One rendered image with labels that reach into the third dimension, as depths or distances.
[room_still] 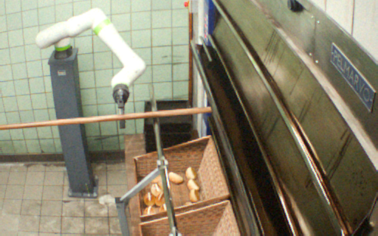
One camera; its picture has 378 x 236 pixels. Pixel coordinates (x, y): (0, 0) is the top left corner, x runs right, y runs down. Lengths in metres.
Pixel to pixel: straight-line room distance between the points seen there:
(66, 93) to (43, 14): 0.71
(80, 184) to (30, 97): 0.85
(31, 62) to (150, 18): 1.05
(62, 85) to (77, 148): 0.53
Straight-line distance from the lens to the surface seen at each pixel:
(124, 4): 3.39
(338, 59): 1.07
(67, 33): 2.62
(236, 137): 1.79
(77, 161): 3.48
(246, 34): 1.83
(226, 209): 2.35
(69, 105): 3.21
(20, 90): 3.77
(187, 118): 2.91
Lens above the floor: 2.42
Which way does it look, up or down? 31 degrees down
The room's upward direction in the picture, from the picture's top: straight up
